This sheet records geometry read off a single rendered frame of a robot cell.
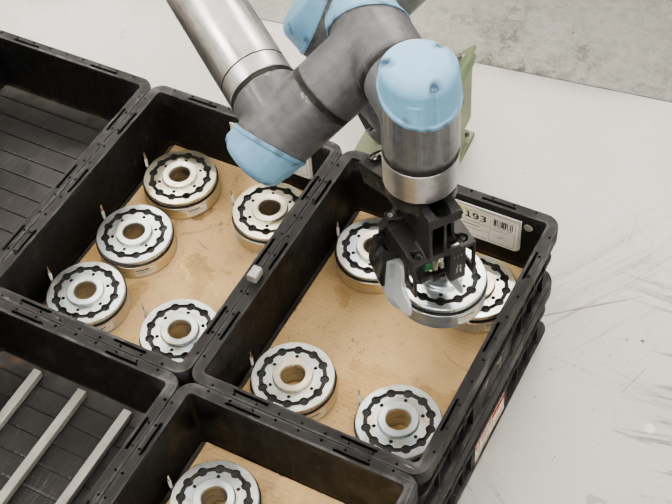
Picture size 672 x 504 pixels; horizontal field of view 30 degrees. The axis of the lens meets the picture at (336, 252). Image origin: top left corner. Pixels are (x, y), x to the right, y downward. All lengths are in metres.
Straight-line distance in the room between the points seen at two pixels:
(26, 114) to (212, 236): 0.39
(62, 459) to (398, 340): 0.43
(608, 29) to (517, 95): 1.23
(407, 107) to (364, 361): 0.51
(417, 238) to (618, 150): 0.76
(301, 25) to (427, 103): 0.66
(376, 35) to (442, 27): 2.05
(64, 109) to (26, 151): 0.09
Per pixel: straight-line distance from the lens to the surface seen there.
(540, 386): 1.69
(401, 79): 1.11
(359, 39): 1.20
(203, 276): 1.66
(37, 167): 1.85
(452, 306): 1.38
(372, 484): 1.38
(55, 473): 1.53
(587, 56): 3.17
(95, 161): 1.69
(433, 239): 1.26
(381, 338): 1.57
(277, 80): 1.25
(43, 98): 1.95
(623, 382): 1.71
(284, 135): 1.23
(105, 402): 1.57
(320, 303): 1.61
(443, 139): 1.15
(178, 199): 1.71
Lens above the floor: 2.11
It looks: 51 degrees down
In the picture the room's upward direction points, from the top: 6 degrees counter-clockwise
